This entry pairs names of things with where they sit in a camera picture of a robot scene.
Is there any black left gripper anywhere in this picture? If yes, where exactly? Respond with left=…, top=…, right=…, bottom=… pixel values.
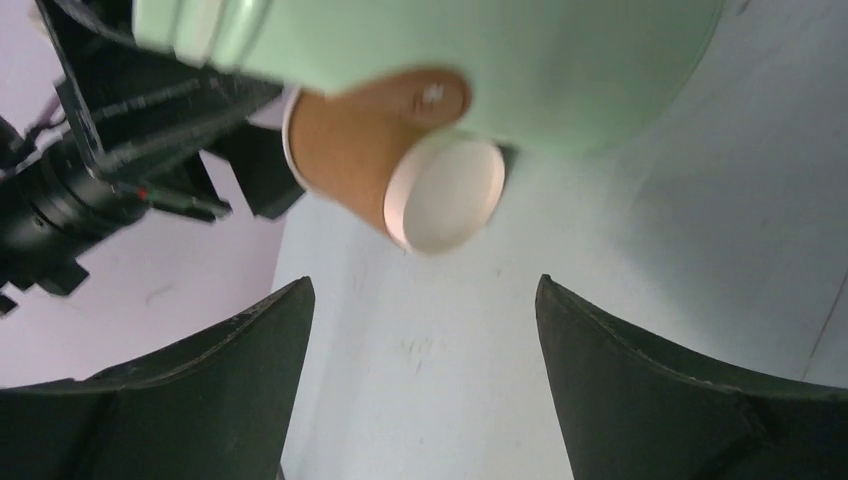
left=1, top=1, right=282, bottom=297

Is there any green straw holder jar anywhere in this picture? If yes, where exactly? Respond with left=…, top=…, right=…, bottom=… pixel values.
left=131, top=1, right=723, bottom=155

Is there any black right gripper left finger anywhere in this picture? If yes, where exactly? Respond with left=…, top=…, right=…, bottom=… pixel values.
left=1, top=277, right=315, bottom=479

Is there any brown paper coffee cup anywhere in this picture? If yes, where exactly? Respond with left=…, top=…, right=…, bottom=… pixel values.
left=281, top=68, right=506, bottom=255

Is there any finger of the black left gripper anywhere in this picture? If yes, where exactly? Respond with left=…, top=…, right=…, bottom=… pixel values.
left=198, top=122, right=304, bottom=220

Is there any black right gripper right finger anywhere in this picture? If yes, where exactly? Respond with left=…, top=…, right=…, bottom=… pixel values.
left=535, top=276, right=847, bottom=479

